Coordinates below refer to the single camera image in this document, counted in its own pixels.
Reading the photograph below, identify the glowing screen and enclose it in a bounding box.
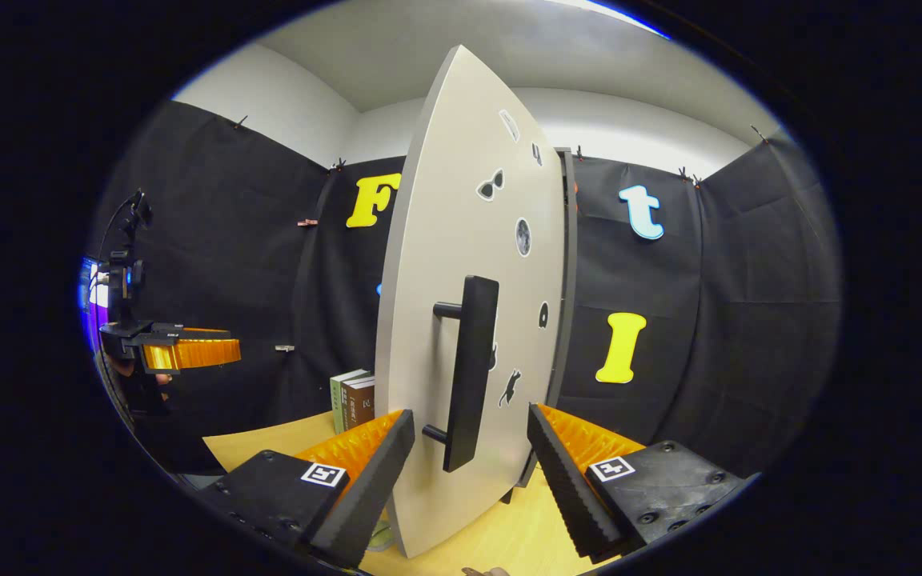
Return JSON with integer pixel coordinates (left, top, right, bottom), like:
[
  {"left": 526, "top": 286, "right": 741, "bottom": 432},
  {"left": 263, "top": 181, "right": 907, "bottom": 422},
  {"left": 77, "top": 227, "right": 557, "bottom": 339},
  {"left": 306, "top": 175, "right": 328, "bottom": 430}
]
[{"left": 78, "top": 256, "right": 110, "bottom": 353}]

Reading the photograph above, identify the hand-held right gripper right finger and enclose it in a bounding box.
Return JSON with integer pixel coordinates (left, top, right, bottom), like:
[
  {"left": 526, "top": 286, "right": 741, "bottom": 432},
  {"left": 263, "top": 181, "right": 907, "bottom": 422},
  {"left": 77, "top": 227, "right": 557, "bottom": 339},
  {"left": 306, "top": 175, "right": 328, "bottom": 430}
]
[{"left": 527, "top": 402, "right": 750, "bottom": 561}]

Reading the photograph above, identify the green book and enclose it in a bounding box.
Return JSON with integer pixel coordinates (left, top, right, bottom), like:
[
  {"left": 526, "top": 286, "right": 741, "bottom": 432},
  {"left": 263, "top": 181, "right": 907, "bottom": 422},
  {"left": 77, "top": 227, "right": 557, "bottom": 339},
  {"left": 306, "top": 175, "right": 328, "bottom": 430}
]
[{"left": 331, "top": 369, "right": 370, "bottom": 434}]

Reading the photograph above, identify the black backdrop cloth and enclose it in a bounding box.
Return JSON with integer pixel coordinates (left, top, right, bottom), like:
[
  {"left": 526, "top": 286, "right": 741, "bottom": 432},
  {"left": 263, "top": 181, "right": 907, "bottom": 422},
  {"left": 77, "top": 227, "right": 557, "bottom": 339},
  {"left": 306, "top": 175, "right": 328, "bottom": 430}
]
[{"left": 93, "top": 100, "right": 844, "bottom": 481}]

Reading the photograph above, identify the black door handle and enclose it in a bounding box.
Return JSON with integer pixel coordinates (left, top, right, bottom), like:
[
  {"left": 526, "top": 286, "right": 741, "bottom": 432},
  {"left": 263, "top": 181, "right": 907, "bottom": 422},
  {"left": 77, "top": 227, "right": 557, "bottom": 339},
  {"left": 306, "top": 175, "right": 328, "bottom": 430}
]
[{"left": 423, "top": 275, "right": 500, "bottom": 473}]

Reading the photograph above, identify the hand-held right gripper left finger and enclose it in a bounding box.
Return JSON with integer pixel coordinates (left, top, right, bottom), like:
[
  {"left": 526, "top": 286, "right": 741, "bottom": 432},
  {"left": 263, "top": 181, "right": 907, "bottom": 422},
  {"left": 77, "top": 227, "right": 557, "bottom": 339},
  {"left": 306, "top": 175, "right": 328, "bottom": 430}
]
[{"left": 197, "top": 410, "right": 416, "bottom": 569}]

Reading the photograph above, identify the brown book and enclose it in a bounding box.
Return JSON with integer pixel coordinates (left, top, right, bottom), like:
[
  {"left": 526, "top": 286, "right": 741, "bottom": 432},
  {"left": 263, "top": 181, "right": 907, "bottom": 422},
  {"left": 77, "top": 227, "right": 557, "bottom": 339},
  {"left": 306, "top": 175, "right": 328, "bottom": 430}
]
[{"left": 343, "top": 376, "right": 376, "bottom": 430}]

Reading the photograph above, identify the beige cabinet door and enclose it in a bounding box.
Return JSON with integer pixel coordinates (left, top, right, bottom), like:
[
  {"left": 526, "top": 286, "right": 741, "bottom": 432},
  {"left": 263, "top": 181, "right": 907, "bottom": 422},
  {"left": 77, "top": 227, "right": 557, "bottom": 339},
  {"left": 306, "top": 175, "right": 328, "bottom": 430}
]
[{"left": 375, "top": 44, "right": 567, "bottom": 558}]

